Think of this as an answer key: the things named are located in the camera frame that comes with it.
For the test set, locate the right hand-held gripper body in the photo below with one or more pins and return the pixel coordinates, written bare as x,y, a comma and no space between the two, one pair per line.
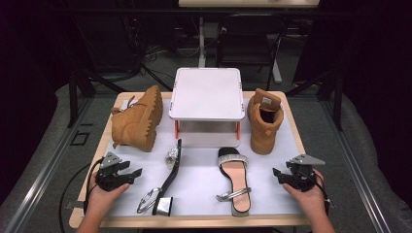
301,176

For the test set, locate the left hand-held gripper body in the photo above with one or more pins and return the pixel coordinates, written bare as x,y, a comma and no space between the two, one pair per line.
108,178

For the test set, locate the tan suede boot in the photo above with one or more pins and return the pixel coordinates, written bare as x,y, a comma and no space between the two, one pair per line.
134,126
264,132

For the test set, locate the white shoe rack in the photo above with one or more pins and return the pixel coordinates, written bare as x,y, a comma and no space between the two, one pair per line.
207,93

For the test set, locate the person's left hand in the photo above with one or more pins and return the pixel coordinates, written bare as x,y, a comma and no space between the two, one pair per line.
102,199

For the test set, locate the person's right hand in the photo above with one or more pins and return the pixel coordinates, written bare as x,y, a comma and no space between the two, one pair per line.
311,200

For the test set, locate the white table mat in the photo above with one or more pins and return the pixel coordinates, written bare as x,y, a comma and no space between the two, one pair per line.
200,181

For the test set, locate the black metal stand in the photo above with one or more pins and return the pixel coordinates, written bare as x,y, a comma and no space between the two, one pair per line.
73,97
338,100

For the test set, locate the black folding chair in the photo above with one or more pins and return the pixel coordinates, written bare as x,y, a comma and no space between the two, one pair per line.
246,42

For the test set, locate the white desk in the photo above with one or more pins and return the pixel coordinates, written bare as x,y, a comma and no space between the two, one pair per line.
246,3

